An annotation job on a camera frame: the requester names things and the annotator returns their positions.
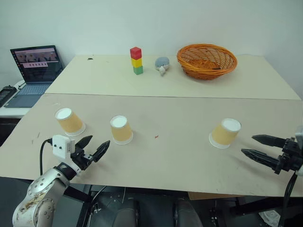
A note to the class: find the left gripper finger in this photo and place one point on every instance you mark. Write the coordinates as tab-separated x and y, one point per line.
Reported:
101	149
84	142

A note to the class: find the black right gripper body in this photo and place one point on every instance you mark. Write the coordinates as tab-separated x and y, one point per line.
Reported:
290	156

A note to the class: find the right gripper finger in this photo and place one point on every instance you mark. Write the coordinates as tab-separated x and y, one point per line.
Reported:
268	140
260	157

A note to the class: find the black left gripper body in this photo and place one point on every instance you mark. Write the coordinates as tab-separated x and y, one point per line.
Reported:
81	159

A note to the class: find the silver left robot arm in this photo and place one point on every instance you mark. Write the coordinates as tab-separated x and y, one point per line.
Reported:
40	189

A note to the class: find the kraft paper cup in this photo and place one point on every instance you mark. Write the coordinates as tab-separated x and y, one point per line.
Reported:
223	136
70	124
121	131

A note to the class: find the small red scrap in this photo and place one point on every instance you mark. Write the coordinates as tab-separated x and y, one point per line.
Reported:
156	136

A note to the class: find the white crumpled cloth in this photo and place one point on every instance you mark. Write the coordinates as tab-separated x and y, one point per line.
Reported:
270	217

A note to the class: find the brown cardboard sheet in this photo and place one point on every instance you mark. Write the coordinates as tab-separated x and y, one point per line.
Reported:
206	195

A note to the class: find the dark rounded shape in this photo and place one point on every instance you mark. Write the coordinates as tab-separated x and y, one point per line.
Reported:
126	214
185	212

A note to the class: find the open grey laptop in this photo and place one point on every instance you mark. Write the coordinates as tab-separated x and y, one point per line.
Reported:
35	71

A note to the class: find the green wooden cube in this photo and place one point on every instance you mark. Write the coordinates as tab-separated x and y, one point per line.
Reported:
138	70

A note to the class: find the black handheld device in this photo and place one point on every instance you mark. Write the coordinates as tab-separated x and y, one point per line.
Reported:
4	94

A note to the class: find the yellow wooden cube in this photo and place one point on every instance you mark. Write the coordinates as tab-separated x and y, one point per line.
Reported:
137	62

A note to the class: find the red wooden cube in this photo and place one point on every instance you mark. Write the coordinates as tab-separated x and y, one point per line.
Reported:
135	52

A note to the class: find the grey plush toy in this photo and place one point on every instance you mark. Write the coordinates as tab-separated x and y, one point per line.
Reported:
161	63

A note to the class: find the orange wicker basket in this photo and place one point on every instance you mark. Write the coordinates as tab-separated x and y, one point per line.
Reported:
189	62

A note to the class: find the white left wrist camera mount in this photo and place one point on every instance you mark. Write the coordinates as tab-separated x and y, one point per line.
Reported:
61	145

